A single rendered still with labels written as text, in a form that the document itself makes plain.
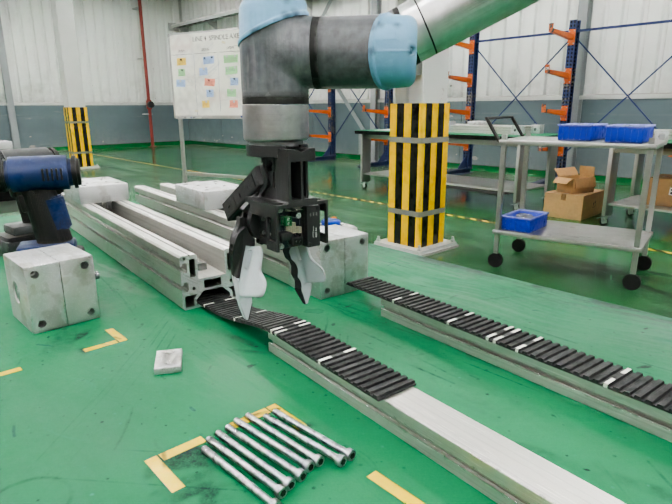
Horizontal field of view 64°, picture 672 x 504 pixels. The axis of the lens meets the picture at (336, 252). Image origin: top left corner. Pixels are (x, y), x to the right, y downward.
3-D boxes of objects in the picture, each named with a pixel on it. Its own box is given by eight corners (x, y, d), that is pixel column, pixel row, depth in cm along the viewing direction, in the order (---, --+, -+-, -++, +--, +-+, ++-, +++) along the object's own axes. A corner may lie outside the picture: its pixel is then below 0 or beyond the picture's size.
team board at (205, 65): (169, 195, 687) (155, 31, 636) (196, 190, 729) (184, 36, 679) (266, 204, 618) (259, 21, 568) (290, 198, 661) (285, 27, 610)
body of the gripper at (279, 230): (275, 259, 59) (271, 147, 56) (238, 244, 66) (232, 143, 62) (330, 248, 64) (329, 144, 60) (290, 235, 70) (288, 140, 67)
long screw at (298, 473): (307, 479, 44) (307, 468, 44) (298, 485, 44) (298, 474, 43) (232, 429, 52) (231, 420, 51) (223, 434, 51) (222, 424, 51)
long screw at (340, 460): (347, 464, 46) (347, 454, 46) (339, 470, 45) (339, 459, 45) (269, 418, 53) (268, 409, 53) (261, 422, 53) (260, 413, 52)
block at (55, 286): (116, 313, 81) (109, 251, 78) (33, 334, 73) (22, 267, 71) (91, 296, 88) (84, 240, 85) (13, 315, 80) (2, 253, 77)
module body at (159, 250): (242, 297, 87) (240, 246, 85) (183, 311, 81) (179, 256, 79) (104, 219, 148) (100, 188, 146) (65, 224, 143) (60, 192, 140)
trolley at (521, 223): (651, 270, 364) (674, 116, 338) (639, 292, 321) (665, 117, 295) (501, 248, 423) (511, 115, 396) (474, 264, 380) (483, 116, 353)
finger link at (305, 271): (325, 314, 67) (302, 251, 63) (298, 301, 72) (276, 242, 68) (343, 301, 69) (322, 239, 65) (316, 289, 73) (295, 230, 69)
